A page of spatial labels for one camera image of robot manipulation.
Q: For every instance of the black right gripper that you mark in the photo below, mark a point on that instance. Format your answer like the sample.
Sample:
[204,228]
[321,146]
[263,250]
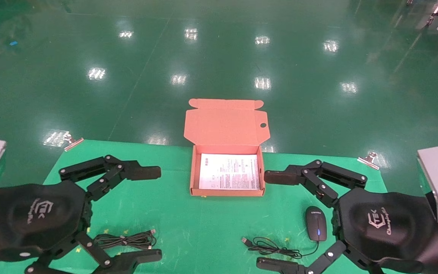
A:
[386,224]

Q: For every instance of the orange cardboard box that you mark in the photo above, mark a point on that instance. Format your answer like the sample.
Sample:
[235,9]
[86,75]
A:
[222,121]

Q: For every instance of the white printed instruction sheet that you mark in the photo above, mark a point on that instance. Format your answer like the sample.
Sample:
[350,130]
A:
[228,171]

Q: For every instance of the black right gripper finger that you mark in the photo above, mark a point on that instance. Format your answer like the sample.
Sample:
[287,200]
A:
[280,265]
[283,177]

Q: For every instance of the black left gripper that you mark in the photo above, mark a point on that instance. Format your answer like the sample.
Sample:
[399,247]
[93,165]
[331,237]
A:
[32,213]

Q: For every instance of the green table mat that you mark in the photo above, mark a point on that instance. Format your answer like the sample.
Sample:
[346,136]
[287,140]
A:
[203,228]

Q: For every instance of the silver metal table clip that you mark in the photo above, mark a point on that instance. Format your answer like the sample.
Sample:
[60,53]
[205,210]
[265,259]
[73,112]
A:
[72,142]
[369,160]

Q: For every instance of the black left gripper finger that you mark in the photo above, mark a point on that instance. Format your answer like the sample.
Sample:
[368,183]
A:
[135,259]

